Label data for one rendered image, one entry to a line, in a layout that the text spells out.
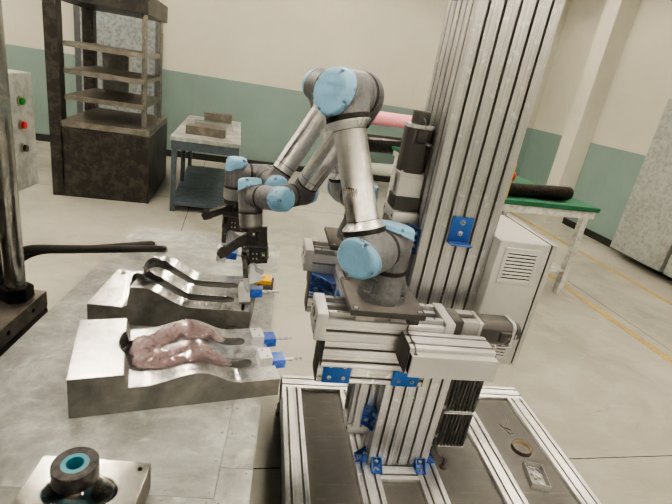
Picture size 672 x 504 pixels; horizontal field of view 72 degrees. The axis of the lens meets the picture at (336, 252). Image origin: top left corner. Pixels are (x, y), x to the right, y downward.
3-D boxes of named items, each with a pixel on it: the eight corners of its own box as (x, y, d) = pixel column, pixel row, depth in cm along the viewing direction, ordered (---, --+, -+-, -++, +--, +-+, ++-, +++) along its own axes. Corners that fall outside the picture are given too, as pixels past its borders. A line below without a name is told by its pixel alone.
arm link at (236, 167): (252, 160, 164) (228, 159, 160) (249, 190, 168) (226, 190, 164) (246, 155, 170) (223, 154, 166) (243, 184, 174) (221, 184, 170)
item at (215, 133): (236, 177, 682) (241, 113, 650) (234, 217, 510) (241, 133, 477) (186, 171, 666) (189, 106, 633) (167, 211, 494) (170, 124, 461)
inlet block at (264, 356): (298, 360, 138) (300, 345, 136) (303, 370, 134) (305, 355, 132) (254, 364, 133) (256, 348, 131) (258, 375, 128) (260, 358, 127)
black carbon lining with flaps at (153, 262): (238, 288, 166) (240, 264, 163) (232, 309, 151) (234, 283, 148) (138, 276, 162) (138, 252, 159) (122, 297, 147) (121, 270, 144)
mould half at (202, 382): (257, 342, 148) (261, 312, 144) (277, 394, 126) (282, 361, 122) (81, 354, 129) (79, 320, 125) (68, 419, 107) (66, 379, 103)
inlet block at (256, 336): (288, 340, 147) (290, 326, 145) (292, 349, 143) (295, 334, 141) (247, 343, 142) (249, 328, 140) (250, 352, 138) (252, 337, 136)
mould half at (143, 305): (255, 299, 175) (258, 266, 170) (247, 336, 151) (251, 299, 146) (117, 284, 169) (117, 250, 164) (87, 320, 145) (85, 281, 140)
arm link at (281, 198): (303, 184, 141) (276, 182, 148) (278, 187, 133) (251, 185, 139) (303, 209, 143) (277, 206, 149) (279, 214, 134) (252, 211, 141)
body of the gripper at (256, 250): (267, 265, 147) (266, 228, 144) (239, 266, 146) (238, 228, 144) (268, 259, 154) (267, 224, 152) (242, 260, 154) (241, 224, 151)
